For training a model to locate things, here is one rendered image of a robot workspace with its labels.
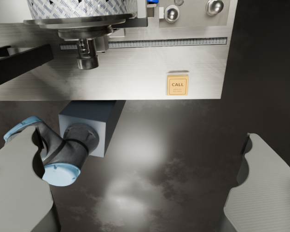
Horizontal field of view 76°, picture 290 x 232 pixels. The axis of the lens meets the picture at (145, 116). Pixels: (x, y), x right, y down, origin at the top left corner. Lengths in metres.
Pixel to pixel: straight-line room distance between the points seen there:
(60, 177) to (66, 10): 0.57
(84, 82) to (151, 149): 1.42
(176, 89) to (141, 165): 1.63
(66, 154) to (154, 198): 2.04
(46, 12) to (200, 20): 0.36
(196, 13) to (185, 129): 1.47
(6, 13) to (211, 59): 0.54
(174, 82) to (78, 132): 0.42
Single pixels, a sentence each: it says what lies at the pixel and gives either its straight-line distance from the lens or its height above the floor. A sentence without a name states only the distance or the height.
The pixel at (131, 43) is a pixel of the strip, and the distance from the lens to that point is 0.65.
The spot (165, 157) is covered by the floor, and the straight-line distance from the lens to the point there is 2.09.
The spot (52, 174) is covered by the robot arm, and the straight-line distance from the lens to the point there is 0.71.
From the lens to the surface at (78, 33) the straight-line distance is 0.27.
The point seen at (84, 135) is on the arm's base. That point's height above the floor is 0.95.
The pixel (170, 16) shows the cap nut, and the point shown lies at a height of 1.07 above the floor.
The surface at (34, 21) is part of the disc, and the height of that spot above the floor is 1.32.
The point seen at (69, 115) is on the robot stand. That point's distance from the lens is 0.84.
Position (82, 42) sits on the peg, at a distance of 0.32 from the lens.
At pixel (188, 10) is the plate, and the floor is 1.03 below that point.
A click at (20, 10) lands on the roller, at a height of 1.23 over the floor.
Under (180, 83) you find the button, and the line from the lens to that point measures 0.65.
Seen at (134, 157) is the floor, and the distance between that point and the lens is 2.13.
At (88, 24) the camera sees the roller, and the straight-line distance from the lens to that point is 0.25.
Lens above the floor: 1.53
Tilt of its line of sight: 59 degrees down
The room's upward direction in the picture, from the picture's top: 171 degrees counter-clockwise
